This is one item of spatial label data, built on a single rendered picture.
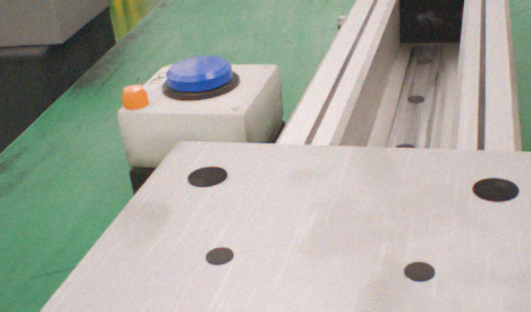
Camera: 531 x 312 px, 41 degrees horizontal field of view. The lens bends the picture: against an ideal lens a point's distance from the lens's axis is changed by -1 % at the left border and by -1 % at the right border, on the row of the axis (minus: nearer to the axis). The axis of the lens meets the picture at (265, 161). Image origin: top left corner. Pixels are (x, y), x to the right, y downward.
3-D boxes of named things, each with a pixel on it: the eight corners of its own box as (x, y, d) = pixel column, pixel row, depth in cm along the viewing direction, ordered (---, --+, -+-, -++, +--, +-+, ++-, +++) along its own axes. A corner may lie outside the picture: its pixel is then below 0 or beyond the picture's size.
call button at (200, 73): (184, 82, 46) (179, 52, 45) (243, 82, 45) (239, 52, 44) (160, 107, 43) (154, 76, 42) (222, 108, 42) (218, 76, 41)
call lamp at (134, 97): (130, 99, 43) (126, 81, 42) (153, 100, 43) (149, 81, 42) (119, 110, 42) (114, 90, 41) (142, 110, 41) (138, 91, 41)
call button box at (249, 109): (180, 141, 51) (165, 58, 48) (312, 146, 48) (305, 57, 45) (132, 199, 44) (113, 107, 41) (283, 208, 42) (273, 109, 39)
